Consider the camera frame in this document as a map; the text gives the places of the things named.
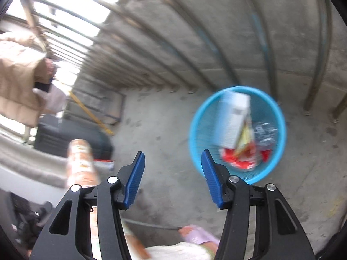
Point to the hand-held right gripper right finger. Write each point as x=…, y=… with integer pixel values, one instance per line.
x=211, y=180

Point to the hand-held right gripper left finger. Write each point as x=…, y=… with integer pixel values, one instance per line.
x=134, y=181

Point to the blue mesh basket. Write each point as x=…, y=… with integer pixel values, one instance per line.
x=200, y=138

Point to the yellow snack packet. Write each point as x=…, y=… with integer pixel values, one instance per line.
x=245, y=138

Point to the white carton box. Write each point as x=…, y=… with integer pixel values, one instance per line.
x=233, y=119

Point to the clear plastic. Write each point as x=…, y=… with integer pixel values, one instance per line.
x=263, y=134

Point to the red and white packet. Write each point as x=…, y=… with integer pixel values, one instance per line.
x=105, y=165

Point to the clear packet with red print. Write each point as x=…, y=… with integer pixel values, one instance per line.
x=241, y=163

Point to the purple slipper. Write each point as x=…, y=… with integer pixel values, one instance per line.
x=199, y=235

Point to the grey metal box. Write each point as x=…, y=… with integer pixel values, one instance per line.
x=111, y=108

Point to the person's clothing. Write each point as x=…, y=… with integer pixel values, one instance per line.
x=176, y=250

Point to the yellow stick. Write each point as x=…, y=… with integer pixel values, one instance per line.
x=90, y=115

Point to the black crate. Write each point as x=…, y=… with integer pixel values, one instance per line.
x=67, y=138

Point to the hanging white cloth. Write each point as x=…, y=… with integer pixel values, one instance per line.
x=55, y=98

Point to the dark object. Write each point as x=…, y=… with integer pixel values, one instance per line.
x=24, y=219

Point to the metal railing bars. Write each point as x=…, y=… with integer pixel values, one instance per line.
x=324, y=46

